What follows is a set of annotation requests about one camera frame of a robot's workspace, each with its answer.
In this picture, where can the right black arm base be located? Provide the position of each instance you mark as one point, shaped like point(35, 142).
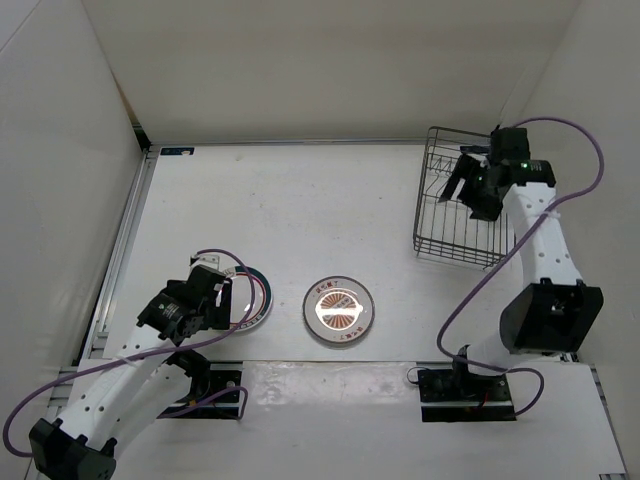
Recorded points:
point(455, 394)

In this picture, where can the wire dish rack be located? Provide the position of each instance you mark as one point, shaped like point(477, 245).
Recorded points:
point(446, 232)

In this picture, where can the green rimmed white plate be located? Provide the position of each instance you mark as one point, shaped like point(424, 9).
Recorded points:
point(252, 299)

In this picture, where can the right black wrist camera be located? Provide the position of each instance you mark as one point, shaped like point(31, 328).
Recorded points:
point(509, 143)

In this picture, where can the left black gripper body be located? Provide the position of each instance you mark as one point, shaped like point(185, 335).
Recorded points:
point(208, 319)

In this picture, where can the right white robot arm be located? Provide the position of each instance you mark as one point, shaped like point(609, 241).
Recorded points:
point(555, 309)

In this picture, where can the blue label sticker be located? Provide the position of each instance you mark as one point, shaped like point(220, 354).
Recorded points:
point(177, 151)

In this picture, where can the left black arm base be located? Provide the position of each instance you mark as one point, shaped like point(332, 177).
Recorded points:
point(222, 377)

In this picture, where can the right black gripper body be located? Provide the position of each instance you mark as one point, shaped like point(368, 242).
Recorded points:
point(477, 197)

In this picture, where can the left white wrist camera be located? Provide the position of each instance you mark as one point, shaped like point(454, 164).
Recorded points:
point(208, 260)

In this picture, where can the orange sunburst plate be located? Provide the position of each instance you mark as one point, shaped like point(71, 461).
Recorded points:
point(338, 311)

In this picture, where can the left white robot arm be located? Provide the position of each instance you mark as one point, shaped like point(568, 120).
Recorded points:
point(152, 373)

